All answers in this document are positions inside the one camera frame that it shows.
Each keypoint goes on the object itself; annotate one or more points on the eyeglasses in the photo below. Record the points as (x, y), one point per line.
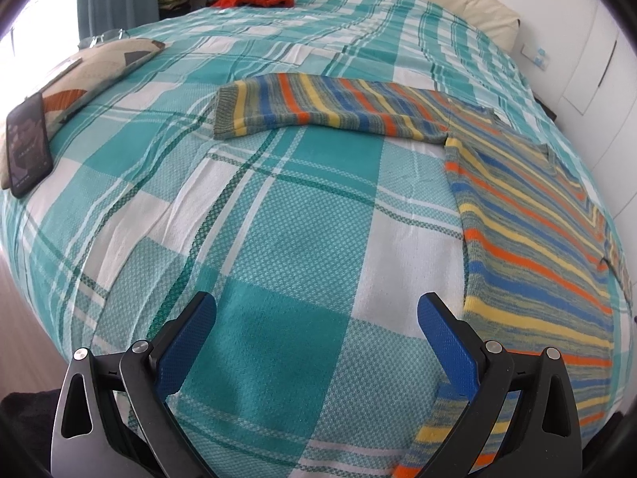
(119, 33)

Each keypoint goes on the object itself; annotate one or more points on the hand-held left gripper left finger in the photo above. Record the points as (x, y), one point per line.
(186, 348)

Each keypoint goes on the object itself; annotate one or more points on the white wardrobe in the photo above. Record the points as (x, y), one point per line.
(587, 35)

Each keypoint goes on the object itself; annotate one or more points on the black smartphone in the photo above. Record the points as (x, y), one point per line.
(27, 144)

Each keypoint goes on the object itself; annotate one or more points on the white wall socket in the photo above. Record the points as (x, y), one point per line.
(535, 56)

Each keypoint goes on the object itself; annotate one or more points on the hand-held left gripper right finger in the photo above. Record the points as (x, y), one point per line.
(450, 348)

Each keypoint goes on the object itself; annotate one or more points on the patterned beige cushion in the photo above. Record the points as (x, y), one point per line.
(99, 64)

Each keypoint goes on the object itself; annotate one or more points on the dark nightstand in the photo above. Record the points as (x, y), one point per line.
(550, 112)

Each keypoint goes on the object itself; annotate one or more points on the teal plaid bed blanket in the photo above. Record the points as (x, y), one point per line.
(298, 259)

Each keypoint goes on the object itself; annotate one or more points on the striped knit shirt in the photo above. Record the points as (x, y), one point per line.
(522, 219)

